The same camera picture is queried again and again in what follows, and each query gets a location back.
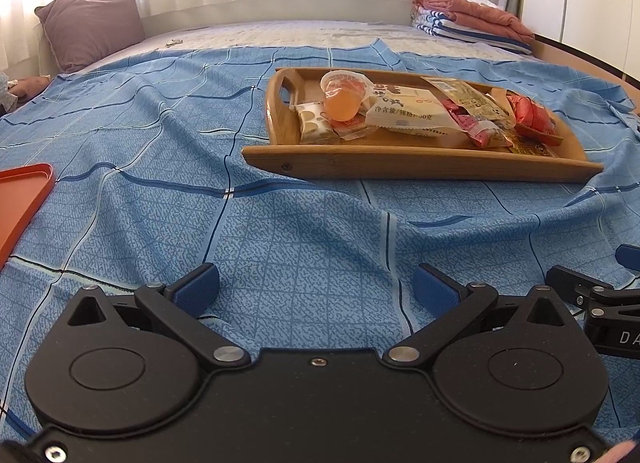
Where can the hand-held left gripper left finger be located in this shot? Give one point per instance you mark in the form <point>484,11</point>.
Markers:
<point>197,289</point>

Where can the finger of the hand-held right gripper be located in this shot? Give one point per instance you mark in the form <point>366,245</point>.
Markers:
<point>570,282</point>
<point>630,258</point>

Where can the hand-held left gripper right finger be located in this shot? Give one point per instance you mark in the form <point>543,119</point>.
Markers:
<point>437,289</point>

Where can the yellow-brown snack packet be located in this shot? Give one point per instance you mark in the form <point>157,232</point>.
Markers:
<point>535,145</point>
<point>467,98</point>

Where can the red biscuit packet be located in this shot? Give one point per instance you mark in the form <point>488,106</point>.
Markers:
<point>472,125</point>

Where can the red crinkled snack packet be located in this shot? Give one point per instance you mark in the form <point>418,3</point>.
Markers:
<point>532,113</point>

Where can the clear bread packet red ends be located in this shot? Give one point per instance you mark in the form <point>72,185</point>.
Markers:
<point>355,129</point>

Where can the white flower cake packet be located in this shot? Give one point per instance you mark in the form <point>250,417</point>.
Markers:
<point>405,110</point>

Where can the polka dot snack packet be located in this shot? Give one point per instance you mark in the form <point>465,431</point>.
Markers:
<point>315,123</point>

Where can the jelly cup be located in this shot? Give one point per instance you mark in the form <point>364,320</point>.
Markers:
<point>342,95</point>

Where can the blue checked bedsheet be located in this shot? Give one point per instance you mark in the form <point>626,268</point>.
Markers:
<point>300,223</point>

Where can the orange plastic tray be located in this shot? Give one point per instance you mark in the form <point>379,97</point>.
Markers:
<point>20,203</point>

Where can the blue white striped folded cloth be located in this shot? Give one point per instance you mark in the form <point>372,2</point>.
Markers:
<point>450,25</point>

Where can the grey quilted mattress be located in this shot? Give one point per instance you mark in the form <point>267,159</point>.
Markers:
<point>300,33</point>

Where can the folded blankets pile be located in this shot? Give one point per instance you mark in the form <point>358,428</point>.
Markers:
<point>475,10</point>

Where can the purple pillow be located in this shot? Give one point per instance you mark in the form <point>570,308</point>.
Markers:
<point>92,25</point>

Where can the wooden bed frame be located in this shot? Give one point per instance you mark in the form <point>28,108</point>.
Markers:
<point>585,58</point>

